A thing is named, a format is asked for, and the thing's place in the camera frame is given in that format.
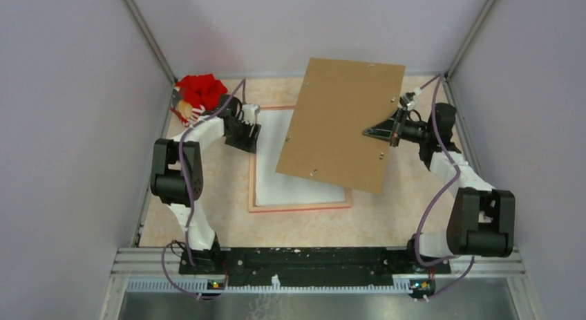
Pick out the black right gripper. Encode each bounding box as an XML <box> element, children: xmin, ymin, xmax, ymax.
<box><xmin>362</xmin><ymin>108</ymin><xmax>432</xmax><ymax>148</ymax></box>

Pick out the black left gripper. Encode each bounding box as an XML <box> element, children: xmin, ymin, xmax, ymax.
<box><xmin>224</xmin><ymin>115</ymin><xmax>261</xmax><ymax>153</ymax></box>

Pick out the pink wooden picture frame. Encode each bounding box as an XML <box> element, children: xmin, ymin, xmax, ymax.
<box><xmin>247</xmin><ymin>104</ymin><xmax>353</xmax><ymax>214</ymax></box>

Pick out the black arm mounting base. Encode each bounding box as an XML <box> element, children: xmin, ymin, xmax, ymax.
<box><xmin>178</xmin><ymin>247</ymin><xmax>451</xmax><ymax>288</ymax></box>

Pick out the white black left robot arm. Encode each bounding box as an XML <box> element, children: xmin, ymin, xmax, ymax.
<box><xmin>150</xmin><ymin>95</ymin><xmax>261</xmax><ymax>274</ymax></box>

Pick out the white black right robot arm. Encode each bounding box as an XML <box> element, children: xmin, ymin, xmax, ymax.
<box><xmin>362</xmin><ymin>92</ymin><xmax>516</xmax><ymax>273</ymax></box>

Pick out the red plush toy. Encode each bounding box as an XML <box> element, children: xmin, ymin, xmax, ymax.
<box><xmin>171</xmin><ymin>74</ymin><xmax>227</xmax><ymax>126</ymax></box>

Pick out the grey cable duct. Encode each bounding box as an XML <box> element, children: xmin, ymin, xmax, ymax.
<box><xmin>126</xmin><ymin>276</ymin><xmax>431</xmax><ymax>294</ymax></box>

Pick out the aluminium front rail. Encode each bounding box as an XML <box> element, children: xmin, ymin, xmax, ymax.
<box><xmin>111</xmin><ymin>247</ymin><xmax>527</xmax><ymax>278</ymax></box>

